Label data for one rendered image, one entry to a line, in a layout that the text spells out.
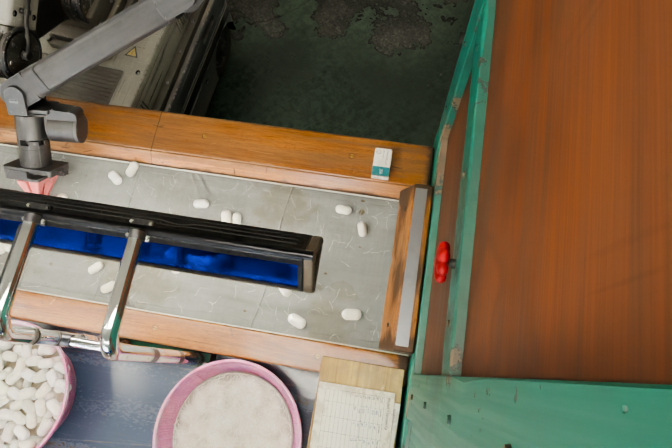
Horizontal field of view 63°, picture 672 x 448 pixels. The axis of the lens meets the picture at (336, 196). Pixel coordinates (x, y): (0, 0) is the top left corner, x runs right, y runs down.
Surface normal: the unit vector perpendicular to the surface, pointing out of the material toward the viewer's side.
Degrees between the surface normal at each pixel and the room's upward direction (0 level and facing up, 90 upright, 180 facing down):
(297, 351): 0
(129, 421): 0
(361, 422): 0
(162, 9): 49
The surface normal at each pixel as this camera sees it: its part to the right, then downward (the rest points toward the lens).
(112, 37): -0.03, 0.47
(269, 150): -0.05, -0.31
